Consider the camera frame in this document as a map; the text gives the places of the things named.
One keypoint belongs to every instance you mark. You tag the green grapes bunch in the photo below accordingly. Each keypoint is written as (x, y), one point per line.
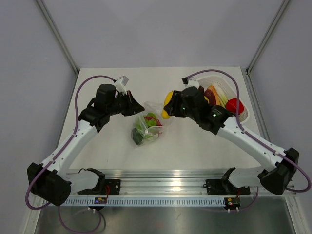
(150, 114)

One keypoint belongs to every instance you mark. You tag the small circuit board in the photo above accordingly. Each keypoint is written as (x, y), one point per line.
(232, 202)
(100, 201)

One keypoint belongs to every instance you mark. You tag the red bell pepper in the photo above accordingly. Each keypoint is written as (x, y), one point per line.
(232, 106)

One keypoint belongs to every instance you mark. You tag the aluminium frame post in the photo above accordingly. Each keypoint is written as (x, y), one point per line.
(57, 35)
(268, 34)

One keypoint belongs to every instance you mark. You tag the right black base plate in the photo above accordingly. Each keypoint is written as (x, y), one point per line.
(224, 187)

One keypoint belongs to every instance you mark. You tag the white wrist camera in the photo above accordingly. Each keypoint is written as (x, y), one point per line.
(192, 82)
(120, 84)

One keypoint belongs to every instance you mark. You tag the pale green celery stalk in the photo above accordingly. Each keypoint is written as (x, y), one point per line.
(221, 95)

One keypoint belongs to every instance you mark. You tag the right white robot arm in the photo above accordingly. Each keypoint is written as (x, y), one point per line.
(278, 164)

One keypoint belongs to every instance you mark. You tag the left small circuit board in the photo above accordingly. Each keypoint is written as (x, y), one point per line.
(100, 201)

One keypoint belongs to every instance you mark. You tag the yellow squash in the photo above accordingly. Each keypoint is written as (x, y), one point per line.
(164, 113)

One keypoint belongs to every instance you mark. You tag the dark red apple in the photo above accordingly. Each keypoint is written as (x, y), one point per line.
(201, 89)

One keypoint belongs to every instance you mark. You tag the clear zip top bag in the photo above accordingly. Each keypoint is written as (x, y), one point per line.
(153, 133)

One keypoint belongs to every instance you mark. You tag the white perforated plastic basket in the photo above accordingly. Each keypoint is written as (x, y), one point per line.
(207, 81)

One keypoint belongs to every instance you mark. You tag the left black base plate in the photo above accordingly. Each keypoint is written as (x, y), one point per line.
(110, 186)

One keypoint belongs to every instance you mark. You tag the right small circuit board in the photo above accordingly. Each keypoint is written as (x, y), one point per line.
(232, 202)

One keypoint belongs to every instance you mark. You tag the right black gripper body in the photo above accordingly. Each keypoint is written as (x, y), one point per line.
(189, 113)

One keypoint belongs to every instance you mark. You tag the dark green avocado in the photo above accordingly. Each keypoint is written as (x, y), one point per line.
(137, 136)

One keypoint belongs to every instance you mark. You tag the white slotted cable duct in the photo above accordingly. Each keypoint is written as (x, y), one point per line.
(116, 201)

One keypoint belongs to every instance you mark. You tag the left aluminium frame post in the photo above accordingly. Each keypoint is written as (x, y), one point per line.
(57, 35)

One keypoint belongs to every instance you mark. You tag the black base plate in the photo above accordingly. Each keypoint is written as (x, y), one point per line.
(110, 186)
(224, 187)

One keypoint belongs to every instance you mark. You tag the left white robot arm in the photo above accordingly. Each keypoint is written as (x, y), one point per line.
(49, 179)

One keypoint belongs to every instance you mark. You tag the aluminium mounting rail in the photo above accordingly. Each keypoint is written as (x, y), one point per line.
(159, 182)

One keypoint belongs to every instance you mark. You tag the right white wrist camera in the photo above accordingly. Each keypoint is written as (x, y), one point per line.
(192, 82)

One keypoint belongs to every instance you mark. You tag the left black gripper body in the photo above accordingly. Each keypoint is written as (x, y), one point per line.
(119, 106)

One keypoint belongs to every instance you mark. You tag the right aluminium frame post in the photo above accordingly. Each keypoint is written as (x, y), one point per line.
(268, 34)

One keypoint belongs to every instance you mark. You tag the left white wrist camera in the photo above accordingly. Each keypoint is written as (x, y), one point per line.
(120, 84)

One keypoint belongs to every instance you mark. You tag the red mango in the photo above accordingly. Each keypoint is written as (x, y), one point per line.
(212, 95)

